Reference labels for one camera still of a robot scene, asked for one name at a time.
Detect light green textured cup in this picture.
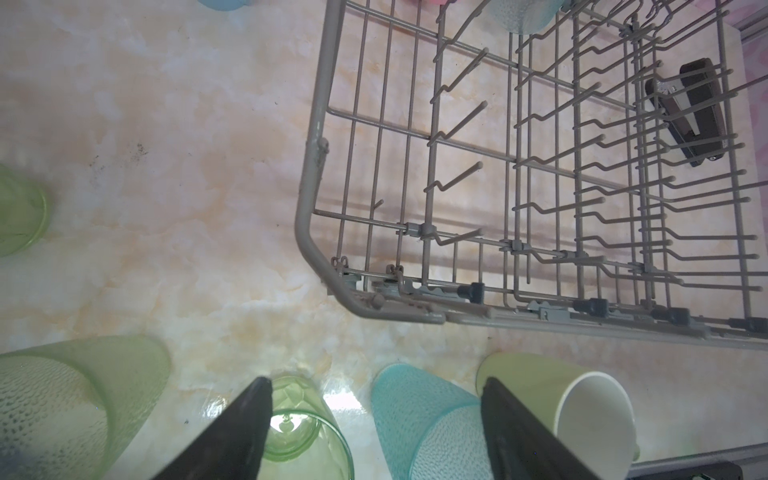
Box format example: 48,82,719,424
1,335,171,479

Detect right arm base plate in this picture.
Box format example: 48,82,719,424
631,461,745,480

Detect cream green-handled mug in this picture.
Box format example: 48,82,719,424
476,352,636,479

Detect teal textured plastic cup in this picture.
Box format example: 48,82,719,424
487,0,565,35

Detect pale green cup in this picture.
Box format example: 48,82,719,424
1,165,51,257

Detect green transparent glass cup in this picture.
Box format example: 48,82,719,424
258,375,355,479

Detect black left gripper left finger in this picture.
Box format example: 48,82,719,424
155,376,273,479

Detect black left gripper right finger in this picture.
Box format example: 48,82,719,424
481,377,597,479

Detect blue handled white mug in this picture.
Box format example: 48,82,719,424
199,0,253,12

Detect grey wire dish rack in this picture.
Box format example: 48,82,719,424
295,1,767,350

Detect black stapler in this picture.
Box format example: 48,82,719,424
644,58,726,167

